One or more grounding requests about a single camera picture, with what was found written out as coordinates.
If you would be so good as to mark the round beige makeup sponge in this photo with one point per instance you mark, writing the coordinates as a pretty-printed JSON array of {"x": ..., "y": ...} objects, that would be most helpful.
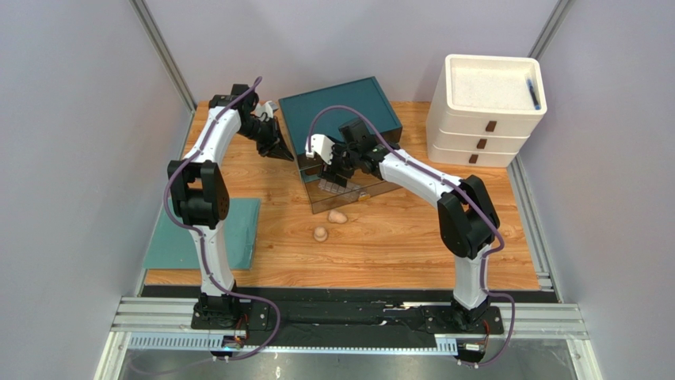
[{"x": 320, "y": 234}]

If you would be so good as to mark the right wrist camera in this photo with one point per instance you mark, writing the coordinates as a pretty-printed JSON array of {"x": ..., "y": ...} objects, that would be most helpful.
[{"x": 320, "y": 146}]

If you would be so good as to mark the white three-drawer organizer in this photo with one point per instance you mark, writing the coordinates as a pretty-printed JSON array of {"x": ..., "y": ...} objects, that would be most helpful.
[{"x": 481, "y": 113}]

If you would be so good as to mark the teal drawer cabinet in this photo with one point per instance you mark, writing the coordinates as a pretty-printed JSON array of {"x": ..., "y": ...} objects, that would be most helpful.
[{"x": 364, "y": 95}]

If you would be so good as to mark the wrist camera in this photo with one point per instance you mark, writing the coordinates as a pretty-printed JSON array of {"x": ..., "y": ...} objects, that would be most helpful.
[
  {"x": 265, "y": 111},
  {"x": 320, "y": 146}
]

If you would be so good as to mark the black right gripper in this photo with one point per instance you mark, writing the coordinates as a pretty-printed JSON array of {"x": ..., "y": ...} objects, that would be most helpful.
[{"x": 337, "y": 165}]

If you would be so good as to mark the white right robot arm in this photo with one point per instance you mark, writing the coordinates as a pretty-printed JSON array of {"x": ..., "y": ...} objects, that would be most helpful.
[{"x": 468, "y": 222}]

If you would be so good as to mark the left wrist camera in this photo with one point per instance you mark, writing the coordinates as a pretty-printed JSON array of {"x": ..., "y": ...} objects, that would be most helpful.
[{"x": 265, "y": 111}]

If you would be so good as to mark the clear acrylic drawer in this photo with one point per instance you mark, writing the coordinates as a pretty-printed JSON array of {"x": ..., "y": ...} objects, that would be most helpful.
[{"x": 321, "y": 201}]

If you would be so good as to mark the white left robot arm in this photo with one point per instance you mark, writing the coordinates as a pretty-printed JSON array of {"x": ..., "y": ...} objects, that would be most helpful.
[{"x": 200, "y": 199}]

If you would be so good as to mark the blue pen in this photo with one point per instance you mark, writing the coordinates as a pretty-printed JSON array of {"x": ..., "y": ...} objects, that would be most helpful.
[{"x": 533, "y": 94}]

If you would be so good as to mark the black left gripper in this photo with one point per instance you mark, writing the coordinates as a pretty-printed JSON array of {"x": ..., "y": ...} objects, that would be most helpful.
[{"x": 274, "y": 146}]

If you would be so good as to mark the gourd-shaped beige makeup sponge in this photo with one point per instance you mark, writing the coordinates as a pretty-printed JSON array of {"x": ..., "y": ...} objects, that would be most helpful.
[{"x": 337, "y": 217}]

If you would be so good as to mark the eyeshadow palette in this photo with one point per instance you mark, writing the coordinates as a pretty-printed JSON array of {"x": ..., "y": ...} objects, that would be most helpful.
[{"x": 337, "y": 189}]

